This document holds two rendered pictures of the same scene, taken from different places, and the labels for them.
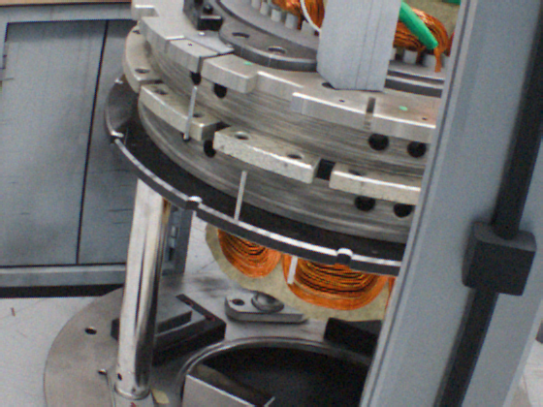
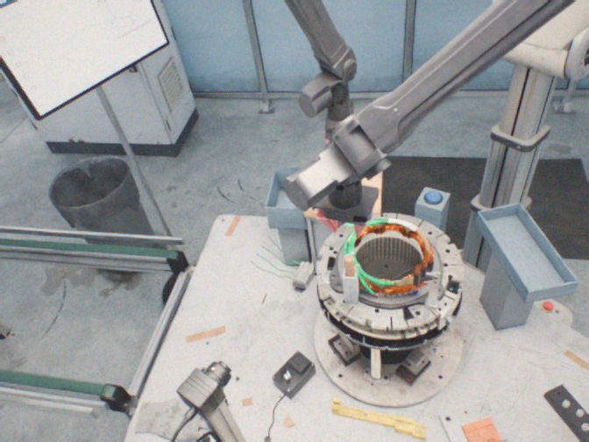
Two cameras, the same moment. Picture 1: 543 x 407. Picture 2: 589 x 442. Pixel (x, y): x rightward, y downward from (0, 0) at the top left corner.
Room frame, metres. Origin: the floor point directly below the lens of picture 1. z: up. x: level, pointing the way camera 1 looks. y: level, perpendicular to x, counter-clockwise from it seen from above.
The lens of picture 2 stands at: (0.12, -0.35, 1.95)
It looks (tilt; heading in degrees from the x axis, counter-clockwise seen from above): 46 degrees down; 44
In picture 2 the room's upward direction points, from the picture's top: 10 degrees counter-clockwise
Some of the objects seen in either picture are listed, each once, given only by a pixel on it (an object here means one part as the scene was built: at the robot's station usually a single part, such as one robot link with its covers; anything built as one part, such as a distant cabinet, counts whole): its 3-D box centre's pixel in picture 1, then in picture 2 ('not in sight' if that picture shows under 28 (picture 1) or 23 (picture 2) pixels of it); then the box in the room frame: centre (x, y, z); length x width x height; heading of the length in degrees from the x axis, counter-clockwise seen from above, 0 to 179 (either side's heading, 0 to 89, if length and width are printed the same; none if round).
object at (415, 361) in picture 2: not in sight; (415, 360); (0.67, -0.14, 0.83); 0.05 x 0.04 x 0.02; 170
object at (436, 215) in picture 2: not in sight; (429, 230); (1.01, -0.01, 0.91); 0.07 x 0.07 x 0.25; 5
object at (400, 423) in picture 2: not in sight; (378, 417); (0.51, -0.13, 0.80); 0.22 x 0.04 x 0.03; 109
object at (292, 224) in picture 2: not in sight; (294, 221); (0.84, 0.34, 0.92); 0.17 x 0.11 x 0.28; 28
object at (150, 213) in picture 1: (143, 277); not in sight; (0.67, 0.09, 0.91); 0.02 x 0.02 x 0.21
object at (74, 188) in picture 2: not in sight; (103, 205); (0.81, 1.62, 0.39); 0.39 x 0.39 x 0.35
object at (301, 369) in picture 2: not in sight; (294, 374); (0.48, 0.10, 0.81); 0.10 x 0.06 x 0.06; 172
